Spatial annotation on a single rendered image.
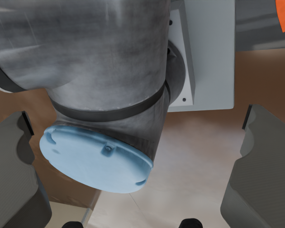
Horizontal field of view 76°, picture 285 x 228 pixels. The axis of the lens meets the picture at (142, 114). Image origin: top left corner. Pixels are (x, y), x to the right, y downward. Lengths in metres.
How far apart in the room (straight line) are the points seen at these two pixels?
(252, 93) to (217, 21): 1.19
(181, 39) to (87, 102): 0.26
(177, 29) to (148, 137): 0.23
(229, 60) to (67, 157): 0.42
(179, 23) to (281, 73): 1.26
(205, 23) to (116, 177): 0.37
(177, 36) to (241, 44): 1.04
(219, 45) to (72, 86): 0.38
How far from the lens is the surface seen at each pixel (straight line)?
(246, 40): 1.40
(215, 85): 0.54
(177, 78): 0.38
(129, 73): 0.17
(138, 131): 0.22
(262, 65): 1.52
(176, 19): 0.39
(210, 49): 0.49
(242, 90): 1.60
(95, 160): 0.22
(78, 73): 0.17
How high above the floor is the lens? 1.31
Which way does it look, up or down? 45 degrees down
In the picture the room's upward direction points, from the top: 158 degrees counter-clockwise
